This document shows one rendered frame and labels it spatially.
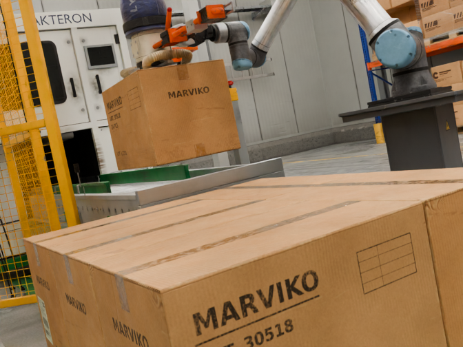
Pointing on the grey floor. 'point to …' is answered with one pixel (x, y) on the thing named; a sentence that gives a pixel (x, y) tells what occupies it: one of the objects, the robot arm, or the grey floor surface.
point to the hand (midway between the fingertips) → (176, 36)
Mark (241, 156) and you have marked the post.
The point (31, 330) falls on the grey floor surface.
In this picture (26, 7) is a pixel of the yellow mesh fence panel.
